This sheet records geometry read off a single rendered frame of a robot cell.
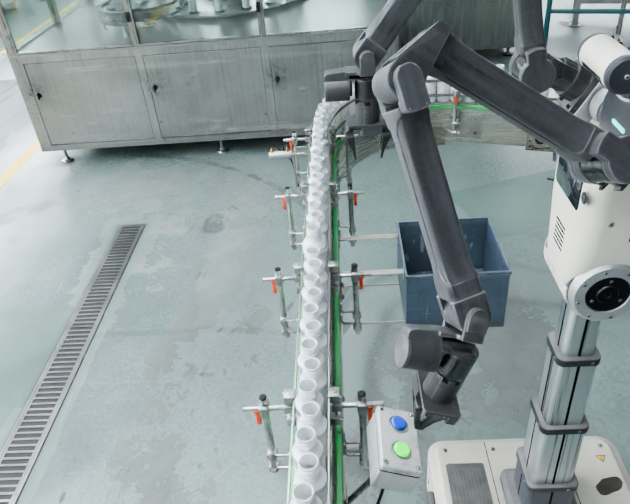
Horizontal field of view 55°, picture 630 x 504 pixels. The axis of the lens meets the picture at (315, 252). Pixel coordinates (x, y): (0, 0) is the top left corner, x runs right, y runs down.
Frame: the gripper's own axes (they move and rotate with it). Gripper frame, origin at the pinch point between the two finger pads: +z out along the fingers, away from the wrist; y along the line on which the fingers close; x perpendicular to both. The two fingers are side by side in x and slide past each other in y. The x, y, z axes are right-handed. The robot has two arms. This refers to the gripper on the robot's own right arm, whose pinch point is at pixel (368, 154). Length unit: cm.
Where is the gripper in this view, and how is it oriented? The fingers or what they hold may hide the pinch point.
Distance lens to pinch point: 152.5
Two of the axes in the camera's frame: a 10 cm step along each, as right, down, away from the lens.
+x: -0.1, 5.7, -8.2
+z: 0.7, 8.2, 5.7
